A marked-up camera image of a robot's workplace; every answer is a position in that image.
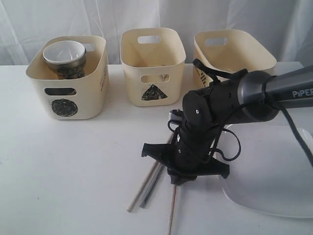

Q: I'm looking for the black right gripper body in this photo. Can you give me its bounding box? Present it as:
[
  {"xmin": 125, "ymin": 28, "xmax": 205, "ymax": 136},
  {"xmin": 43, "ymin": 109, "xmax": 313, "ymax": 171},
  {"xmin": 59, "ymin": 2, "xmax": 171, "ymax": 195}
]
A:
[{"xmin": 141, "ymin": 80, "xmax": 240, "ymax": 185}]

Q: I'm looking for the wooden chopstick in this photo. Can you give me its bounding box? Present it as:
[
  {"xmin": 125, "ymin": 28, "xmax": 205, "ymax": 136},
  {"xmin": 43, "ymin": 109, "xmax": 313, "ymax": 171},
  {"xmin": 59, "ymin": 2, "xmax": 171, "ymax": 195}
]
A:
[
  {"xmin": 126, "ymin": 136, "xmax": 173, "ymax": 213},
  {"xmin": 167, "ymin": 185, "xmax": 178, "ymax": 235}
]

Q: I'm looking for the steel bowl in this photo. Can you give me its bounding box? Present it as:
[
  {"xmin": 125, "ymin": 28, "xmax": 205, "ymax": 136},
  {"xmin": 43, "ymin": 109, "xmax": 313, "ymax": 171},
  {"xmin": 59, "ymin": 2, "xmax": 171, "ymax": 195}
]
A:
[{"xmin": 44, "ymin": 49, "xmax": 87, "ymax": 80}]

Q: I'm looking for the white round bowl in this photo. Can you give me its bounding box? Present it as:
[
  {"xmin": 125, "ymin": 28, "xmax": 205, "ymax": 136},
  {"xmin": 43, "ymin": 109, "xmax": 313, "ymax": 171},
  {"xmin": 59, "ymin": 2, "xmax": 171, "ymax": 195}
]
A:
[{"xmin": 43, "ymin": 40, "xmax": 86, "ymax": 64}]

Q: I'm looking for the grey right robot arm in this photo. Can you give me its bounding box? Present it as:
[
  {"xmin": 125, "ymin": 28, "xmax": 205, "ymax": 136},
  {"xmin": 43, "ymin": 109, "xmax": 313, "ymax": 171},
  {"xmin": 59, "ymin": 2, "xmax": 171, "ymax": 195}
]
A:
[{"xmin": 141, "ymin": 67, "xmax": 313, "ymax": 186}]

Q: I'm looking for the cream bin with square mark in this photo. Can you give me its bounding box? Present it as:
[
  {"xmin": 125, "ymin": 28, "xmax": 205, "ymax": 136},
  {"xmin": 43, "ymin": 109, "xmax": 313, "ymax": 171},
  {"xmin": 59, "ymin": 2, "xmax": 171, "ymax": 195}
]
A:
[{"xmin": 194, "ymin": 29, "xmax": 277, "ymax": 74}]

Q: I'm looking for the steel table knife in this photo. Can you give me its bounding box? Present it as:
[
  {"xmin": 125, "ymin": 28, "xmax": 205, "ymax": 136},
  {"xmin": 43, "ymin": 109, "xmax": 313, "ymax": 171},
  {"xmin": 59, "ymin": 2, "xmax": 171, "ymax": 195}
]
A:
[{"xmin": 139, "ymin": 164, "xmax": 165, "ymax": 208}]

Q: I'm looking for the cream bin with triangle mark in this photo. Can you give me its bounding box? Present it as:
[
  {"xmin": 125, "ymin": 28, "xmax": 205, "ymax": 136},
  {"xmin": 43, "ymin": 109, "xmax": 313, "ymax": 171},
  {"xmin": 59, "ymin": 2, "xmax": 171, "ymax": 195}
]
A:
[{"xmin": 120, "ymin": 27, "xmax": 186, "ymax": 107}]

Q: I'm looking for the white square plate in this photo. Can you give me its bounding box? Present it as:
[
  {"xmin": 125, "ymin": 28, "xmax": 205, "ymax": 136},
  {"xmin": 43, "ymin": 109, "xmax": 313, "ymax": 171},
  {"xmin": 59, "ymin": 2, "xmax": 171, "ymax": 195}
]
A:
[{"xmin": 218, "ymin": 123, "xmax": 313, "ymax": 218}]

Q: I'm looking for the white curtain backdrop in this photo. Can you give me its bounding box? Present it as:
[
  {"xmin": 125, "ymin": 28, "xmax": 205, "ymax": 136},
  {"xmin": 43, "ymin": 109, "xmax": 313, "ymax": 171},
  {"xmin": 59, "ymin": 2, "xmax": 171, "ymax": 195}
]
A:
[{"xmin": 0, "ymin": 0, "xmax": 313, "ymax": 66}]

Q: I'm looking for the cream bin with circle mark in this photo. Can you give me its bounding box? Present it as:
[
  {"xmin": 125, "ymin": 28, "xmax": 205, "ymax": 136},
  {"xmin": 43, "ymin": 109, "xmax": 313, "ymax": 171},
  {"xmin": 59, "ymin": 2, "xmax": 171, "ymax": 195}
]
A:
[{"xmin": 26, "ymin": 35, "xmax": 109, "ymax": 120}]

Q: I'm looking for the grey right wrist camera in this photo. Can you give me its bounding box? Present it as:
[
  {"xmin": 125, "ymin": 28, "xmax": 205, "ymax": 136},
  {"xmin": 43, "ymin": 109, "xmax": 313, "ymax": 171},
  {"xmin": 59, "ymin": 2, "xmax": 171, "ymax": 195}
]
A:
[{"xmin": 168, "ymin": 109, "xmax": 183, "ymax": 121}]

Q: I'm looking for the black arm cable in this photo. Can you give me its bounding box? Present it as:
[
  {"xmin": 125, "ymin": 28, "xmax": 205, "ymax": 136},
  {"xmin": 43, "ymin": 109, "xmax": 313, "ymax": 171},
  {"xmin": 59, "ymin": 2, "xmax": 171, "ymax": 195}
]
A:
[{"xmin": 167, "ymin": 58, "xmax": 313, "ymax": 172}]

